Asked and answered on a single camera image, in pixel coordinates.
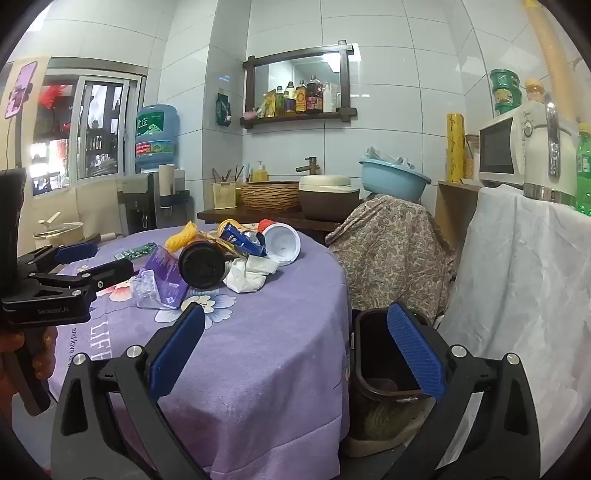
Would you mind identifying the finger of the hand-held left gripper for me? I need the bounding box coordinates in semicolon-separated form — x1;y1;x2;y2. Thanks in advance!
17;240;101;278
28;258;136;293

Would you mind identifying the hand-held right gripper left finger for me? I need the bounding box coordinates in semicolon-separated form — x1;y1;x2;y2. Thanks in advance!
51;302;206;480

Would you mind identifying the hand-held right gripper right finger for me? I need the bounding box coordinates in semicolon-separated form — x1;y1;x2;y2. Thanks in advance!
387;301;541;480

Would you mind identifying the clear plastic wrapper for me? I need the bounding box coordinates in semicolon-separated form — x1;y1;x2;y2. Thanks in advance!
129;270;162;309

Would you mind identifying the brown trash bin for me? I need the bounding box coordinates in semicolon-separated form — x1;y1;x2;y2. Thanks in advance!
351;307;444;404

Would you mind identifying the purple carton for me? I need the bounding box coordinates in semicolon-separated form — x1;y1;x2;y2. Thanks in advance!
139;244;190;310

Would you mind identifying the black round container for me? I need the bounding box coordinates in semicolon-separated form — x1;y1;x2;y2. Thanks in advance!
178;233;232;291

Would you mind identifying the white tissue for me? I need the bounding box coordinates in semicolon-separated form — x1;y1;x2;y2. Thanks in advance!
223;255;280;295

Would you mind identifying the blue snack packet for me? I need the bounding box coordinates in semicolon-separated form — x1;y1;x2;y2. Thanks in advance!
218;226;267;257

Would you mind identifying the white paper cup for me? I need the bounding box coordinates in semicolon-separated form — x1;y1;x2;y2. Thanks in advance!
263;223;302;266

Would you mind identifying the person's left hand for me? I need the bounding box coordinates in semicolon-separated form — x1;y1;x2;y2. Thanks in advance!
0;324;59;393

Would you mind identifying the white electric pot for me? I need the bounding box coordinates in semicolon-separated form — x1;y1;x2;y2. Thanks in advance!
32;212;85;247

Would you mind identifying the beige cloth cover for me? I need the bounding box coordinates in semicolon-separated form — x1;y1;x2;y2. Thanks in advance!
69;178;123;241

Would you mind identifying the grey water dispenser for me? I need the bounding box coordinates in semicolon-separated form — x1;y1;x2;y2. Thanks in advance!
117;171;195;232

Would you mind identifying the purple floral tablecloth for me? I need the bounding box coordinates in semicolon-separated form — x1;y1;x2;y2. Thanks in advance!
48;224;352;480

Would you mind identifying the beige cup dispenser tube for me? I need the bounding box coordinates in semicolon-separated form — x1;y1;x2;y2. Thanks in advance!
158;164;175;208

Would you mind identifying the paisley cloth cover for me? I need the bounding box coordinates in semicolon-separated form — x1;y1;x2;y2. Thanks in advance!
325;194;458;324

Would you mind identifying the white sheet cover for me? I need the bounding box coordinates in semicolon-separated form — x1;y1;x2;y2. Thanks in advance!
436;184;591;439

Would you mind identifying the aluminium framed window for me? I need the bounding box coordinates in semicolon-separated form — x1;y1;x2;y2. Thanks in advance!
28;58;151;195

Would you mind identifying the dark wooden counter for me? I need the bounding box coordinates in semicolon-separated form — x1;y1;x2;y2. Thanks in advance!
198;208;342;243

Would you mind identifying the yellow chopstick holder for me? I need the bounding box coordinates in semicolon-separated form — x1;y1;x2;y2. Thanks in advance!
211;181;237;210

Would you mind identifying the blue water jug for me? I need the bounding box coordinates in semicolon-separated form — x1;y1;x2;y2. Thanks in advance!
135;104;180;172

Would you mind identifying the light wooden cabinet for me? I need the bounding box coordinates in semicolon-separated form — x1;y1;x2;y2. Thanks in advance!
434;180;483;252

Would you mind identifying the bunch of chopsticks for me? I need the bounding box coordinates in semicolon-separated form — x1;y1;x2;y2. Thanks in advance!
212;165;245;184

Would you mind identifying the light blue plastic basin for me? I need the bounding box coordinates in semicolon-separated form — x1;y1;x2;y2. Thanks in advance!
359;157;432;201

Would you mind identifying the purple phone poster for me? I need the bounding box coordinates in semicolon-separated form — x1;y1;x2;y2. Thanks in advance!
4;60;38;118

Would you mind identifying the wicker wash basin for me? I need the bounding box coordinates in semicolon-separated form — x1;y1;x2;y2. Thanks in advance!
239;181;302;213

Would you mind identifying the grey plastic bag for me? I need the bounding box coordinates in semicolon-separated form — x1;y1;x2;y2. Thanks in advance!
367;147;416;168

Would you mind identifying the glass storage jar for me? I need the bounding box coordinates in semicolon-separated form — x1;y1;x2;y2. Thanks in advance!
464;134;481;181

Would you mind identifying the white microwave oven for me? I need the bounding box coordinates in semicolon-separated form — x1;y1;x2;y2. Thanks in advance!
478;113;548;188

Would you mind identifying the white thermos kettle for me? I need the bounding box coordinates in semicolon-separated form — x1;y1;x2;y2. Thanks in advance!
523;95;580;206

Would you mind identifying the green soda bottle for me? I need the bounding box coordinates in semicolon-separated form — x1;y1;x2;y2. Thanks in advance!
575;122;591;217

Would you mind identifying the dark red sauce bottle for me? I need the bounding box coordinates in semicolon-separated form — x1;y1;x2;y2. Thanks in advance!
305;75;323;113

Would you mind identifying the wooden framed mirror shelf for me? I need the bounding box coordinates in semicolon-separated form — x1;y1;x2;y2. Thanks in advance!
240;41;358;132

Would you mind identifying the yellow lid jar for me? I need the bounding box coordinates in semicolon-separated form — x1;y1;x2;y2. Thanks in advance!
525;78;548;103

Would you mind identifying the tall stack of paper cups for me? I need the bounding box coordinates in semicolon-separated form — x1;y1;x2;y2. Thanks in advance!
524;0;583;121

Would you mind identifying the green wall holder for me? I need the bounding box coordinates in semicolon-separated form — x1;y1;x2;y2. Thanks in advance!
215;92;233;126

